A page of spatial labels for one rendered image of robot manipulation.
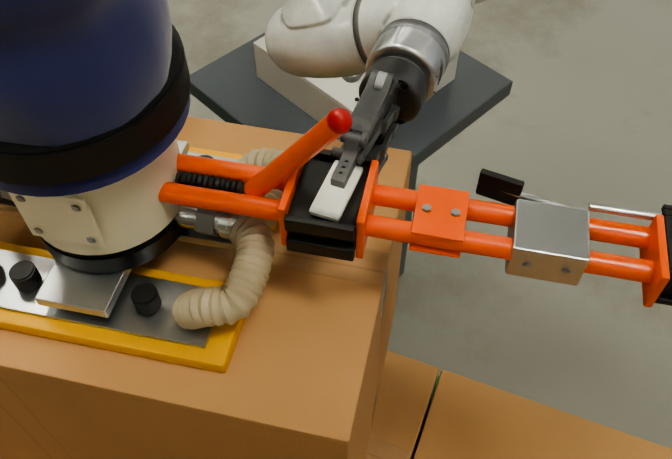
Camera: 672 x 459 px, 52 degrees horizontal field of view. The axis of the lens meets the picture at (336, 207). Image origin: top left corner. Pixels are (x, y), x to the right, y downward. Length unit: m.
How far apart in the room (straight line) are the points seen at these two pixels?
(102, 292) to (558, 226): 0.47
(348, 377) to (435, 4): 0.44
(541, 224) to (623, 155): 1.90
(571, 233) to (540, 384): 1.32
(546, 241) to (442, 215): 0.10
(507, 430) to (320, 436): 0.64
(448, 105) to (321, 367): 0.84
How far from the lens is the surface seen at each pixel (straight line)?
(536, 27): 3.02
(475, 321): 2.03
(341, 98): 1.33
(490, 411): 1.32
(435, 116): 1.44
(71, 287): 0.79
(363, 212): 0.65
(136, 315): 0.78
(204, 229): 0.76
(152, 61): 0.60
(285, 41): 0.96
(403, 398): 1.31
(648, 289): 0.70
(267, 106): 1.46
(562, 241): 0.68
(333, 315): 0.77
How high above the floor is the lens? 1.74
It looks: 51 degrees down
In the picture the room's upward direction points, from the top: straight up
